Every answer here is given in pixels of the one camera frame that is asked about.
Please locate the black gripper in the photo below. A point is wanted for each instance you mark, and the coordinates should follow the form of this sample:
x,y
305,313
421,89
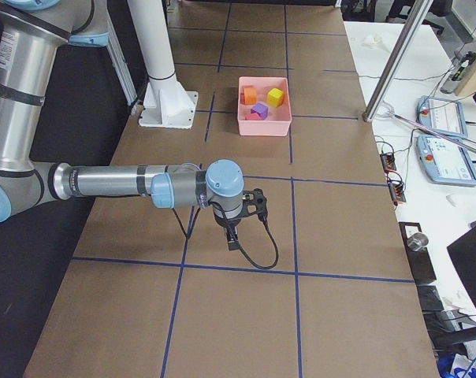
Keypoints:
x,y
224,223

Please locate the red foam block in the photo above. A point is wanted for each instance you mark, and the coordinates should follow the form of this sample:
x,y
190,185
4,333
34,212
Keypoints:
x,y
253,116

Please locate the purple foam block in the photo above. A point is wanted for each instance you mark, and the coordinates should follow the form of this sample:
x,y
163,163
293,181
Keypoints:
x,y
260,110

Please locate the orange foam block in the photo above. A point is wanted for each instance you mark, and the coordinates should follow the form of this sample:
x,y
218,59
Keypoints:
x,y
249,95

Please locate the yellow foam block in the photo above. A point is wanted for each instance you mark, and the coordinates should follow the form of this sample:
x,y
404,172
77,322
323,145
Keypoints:
x,y
275,97

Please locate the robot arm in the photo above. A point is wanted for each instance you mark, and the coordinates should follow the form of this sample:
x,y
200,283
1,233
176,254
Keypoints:
x,y
32,33

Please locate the pink plastic bin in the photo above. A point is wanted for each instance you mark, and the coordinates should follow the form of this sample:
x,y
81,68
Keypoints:
x,y
279,119

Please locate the metal cup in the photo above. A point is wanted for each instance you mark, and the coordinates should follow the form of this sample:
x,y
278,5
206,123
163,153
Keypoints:
x,y
417,241

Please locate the near teach pendant tablet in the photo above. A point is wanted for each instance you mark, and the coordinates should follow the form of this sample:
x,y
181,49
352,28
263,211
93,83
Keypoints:
x,y
444,162

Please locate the teach pendant tablet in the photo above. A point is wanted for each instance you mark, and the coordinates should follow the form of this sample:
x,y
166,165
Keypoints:
x,y
444,162
446,116

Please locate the far teach pendant tablet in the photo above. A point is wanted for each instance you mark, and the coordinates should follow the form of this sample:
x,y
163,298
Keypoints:
x,y
446,116

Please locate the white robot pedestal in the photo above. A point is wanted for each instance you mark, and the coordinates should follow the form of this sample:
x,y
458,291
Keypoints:
x,y
166,103

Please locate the aluminium frame post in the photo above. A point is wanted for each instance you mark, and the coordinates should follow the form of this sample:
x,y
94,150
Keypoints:
x,y
409,30

